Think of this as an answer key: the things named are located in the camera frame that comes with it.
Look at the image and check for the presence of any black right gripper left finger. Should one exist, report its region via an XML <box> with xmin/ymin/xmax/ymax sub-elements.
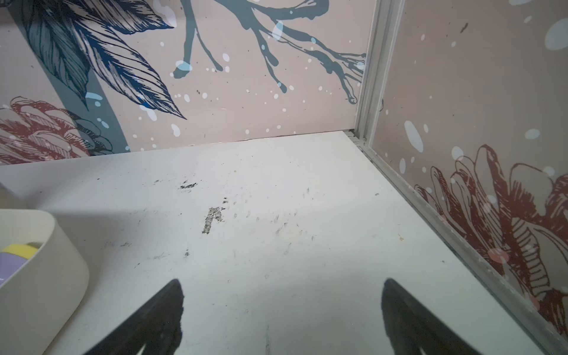
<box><xmin>87</xmin><ymin>279</ymin><xmax>184</xmax><ymax>354</ymax></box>

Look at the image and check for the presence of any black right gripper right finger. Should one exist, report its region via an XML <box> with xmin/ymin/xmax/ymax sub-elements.
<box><xmin>381</xmin><ymin>278</ymin><xmax>480</xmax><ymax>355</ymax></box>

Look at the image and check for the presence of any cream plastic storage tray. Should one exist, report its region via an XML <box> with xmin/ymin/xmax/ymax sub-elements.
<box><xmin>1</xmin><ymin>209</ymin><xmax>90</xmax><ymax>354</ymax></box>

